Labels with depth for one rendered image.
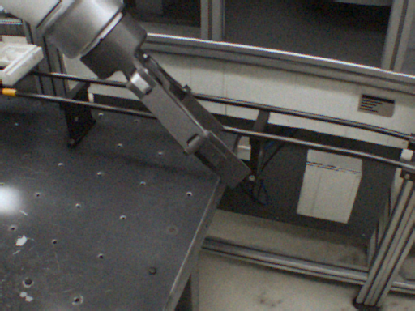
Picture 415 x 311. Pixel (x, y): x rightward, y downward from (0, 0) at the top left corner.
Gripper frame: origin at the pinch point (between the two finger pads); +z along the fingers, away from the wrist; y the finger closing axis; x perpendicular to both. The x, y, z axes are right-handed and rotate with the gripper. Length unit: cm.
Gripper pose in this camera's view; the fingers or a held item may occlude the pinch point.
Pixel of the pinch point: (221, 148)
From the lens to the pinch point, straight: 57.6
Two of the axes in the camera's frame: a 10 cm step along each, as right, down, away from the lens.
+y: -1.9, -4.0, 9.0
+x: -7.3, 6.7, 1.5
